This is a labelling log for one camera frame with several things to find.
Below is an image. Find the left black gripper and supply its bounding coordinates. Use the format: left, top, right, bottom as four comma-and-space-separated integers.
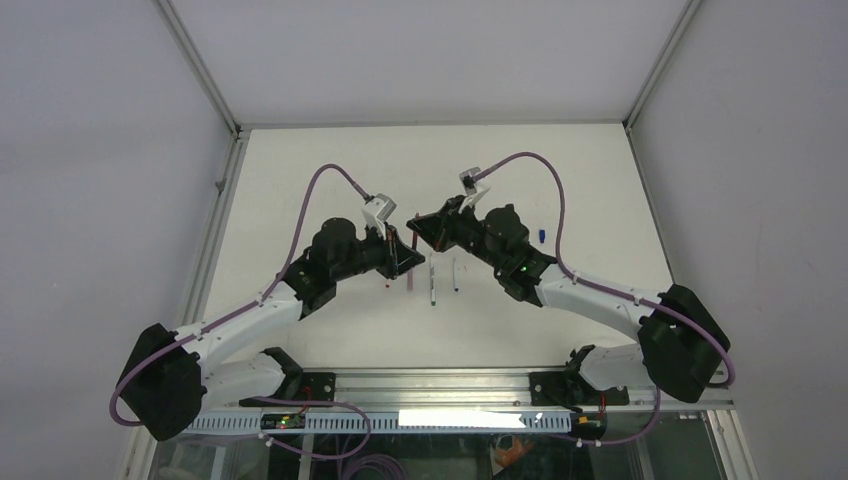
331, 220, 423, 282

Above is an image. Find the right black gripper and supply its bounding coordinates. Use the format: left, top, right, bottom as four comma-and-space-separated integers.
408, 195, 507, 273

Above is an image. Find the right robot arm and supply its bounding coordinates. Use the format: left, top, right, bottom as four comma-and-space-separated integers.
407, 196, 735, 405

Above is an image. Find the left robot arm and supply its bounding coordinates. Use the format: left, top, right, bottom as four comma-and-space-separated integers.
110, 218, 425, 441

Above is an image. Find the white black marker pen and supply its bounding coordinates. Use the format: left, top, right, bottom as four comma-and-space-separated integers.
428, 253, 437, 307

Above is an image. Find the white blue marker pen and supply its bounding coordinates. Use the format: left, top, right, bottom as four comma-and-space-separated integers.
451, 258, 460, 293

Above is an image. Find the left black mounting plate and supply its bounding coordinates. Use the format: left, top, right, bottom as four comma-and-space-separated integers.
238, 371, 337, 407

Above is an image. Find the black mounting plate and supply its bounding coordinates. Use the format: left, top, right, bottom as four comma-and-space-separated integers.
528, 370, 630, 412
238, 371, 337, 407

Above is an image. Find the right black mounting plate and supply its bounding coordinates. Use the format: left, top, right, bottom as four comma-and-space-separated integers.
528, 370, 630, 412

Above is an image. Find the orange object under table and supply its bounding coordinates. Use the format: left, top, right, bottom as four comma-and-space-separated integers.
490, 435, 534, 469

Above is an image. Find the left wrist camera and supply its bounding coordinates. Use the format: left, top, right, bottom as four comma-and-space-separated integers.
361, 193, 397, 237

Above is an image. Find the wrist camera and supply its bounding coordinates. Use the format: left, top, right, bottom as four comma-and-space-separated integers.
459, 167, 490, 214
361, 193, 397, 237

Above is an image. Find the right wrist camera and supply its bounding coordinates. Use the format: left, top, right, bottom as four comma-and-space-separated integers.
459, 167, 490, 214

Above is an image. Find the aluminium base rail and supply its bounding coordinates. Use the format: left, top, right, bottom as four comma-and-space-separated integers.
211, 368, 733, 413

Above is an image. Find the white slotted cable duct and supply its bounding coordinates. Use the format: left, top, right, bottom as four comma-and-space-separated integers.
184, 409, 572, 436

